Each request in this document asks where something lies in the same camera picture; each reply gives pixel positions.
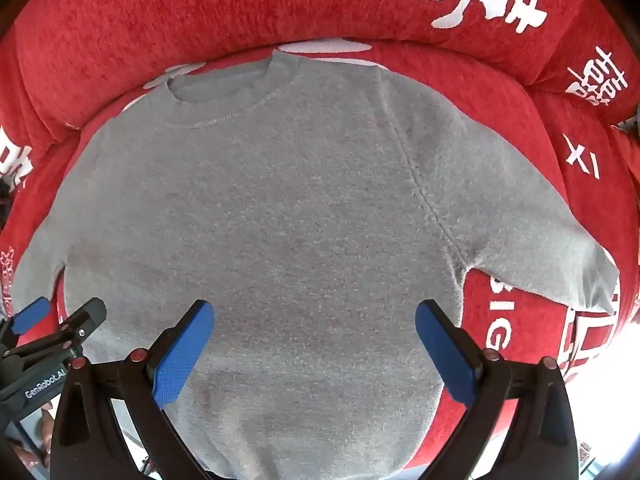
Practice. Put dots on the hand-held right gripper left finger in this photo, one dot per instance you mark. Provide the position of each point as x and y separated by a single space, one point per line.
181 356

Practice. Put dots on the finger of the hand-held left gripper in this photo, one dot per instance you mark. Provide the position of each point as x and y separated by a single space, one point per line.
30 314
87 316

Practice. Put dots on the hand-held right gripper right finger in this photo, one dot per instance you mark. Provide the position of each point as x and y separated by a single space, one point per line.
446 355

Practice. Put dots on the grey sweater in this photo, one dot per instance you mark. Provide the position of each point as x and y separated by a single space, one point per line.
300 210

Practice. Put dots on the grey cloth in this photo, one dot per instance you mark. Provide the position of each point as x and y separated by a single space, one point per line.
631 125

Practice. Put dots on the red printed sofa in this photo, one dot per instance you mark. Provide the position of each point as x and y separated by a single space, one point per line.
150 10

